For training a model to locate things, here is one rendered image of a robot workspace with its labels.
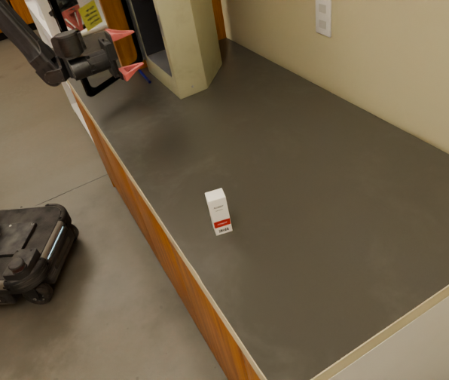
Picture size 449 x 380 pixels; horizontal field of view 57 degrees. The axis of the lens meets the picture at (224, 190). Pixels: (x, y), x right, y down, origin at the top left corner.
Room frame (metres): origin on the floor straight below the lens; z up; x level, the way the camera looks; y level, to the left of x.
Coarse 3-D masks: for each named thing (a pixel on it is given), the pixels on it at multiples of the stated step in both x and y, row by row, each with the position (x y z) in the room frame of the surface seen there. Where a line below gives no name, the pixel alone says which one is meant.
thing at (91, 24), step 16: (48, 0) 1.40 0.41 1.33; (64, 0) 1.44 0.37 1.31; (80, 0) 1.49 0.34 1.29; (96, 0) 1.54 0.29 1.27; (112, 0) 1.59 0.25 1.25; (64, 16) 1.43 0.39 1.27; (80, 16) 1.47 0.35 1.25; (96, 16) 1.52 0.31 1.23; (112, 16) 1.57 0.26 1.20; (96, 32) 1.50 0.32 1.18; (96, 48) 1.49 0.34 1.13; (128, 48) 1.59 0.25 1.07; (128, 64) 1.57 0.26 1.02; (96, 80) 1.45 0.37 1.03
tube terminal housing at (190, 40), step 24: (168, 0) 1.37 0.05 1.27; (192, 0) 1.42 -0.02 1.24; (168, 24) 1.36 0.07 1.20; (192, 24) 1.39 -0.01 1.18; (144, 48) 1.63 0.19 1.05; (168, 48) 1.36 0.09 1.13; (192, 48) 1.39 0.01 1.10; (216, 48) 1.55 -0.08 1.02; (192, 72) 1.38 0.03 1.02; (216, 72) 1.51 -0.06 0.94
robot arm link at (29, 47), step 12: (0, 0) 1.20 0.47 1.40; (0, 12) 1.18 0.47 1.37; (12, 12) 1.20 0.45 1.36; (0, 24) 1.18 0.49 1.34; (12, 24) 1.18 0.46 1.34; (24, 24) 1.20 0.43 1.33; (12, 36) 1.18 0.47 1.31; (24, 36) 1.17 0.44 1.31; (36, 36) 1.20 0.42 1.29; (24, 48) 1.17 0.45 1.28; (36, 48) 1.16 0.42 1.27; (48, 48) 1.20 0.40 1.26; (36, 60) 1.16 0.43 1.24; (48, 60) 1.15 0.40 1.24; (36, 72) 1.16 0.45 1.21; (48, 84) 1.15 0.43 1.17
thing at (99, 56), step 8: (104, 40) 1.21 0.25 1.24; (104, 48) 1.18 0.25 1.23; (88, 56) 1.17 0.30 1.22; (96, 56) 1.17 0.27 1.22; (104, 56) 1.17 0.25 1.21; (96, 64) 1.16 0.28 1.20; (104, 64) 1.16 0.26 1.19; (112, 64) 1.17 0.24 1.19; (96, 72) 1.16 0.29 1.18; (112, 72) 1.18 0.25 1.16
